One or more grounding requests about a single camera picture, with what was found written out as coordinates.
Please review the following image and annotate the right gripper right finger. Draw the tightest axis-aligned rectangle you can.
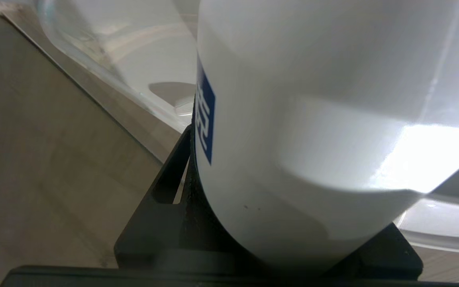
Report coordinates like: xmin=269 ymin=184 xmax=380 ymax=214
xmin=335 ymin=222 xmax=424 ymax=280

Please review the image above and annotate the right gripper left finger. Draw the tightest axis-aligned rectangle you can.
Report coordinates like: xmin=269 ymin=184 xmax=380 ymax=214
xmin=114 ymin=95 xmax=238 ymax=270

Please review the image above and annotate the white cleaner bottle blue label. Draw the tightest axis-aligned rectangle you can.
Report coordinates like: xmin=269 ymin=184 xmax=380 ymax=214
xmin=194 ymin=0 xmax=459 ymax=275

